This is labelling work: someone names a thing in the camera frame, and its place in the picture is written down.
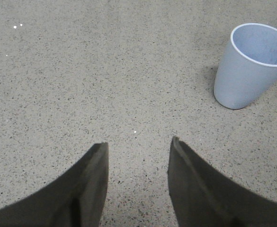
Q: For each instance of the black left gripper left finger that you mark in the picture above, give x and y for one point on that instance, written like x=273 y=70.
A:
x=74 y=199

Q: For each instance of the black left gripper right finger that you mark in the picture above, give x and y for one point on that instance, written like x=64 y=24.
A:
x=203 y=197

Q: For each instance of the blue plastic cup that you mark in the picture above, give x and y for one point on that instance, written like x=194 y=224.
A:
x=248 y=66

